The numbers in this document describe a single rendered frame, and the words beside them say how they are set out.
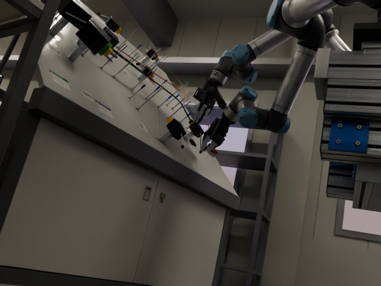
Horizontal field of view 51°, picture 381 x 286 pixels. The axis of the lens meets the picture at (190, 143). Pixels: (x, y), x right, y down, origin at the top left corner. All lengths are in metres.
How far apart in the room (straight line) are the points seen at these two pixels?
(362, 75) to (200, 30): 3.46
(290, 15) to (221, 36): 2.86
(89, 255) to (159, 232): 0.34
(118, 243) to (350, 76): 0.88
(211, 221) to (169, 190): 0.36
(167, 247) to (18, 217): 0.66
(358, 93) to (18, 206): 0.91
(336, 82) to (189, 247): 0.97
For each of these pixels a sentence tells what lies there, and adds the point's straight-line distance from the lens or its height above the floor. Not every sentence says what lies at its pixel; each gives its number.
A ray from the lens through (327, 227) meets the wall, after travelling 3.43.
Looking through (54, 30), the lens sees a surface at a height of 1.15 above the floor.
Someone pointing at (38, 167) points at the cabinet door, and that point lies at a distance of 1.17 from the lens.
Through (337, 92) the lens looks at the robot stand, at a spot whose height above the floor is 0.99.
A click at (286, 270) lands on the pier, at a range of 3.33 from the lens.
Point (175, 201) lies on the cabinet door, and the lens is 1.62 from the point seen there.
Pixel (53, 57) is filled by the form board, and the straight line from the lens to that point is 1.34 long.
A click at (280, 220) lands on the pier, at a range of 3.37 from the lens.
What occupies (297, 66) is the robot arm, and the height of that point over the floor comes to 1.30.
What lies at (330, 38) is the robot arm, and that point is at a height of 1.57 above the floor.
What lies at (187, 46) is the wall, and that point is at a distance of 4.39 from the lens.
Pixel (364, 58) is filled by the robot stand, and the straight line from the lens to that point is 1.12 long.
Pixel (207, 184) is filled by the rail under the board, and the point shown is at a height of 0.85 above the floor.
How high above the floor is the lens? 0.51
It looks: 17 degrees up
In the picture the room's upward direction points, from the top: 13 degrees clockwise
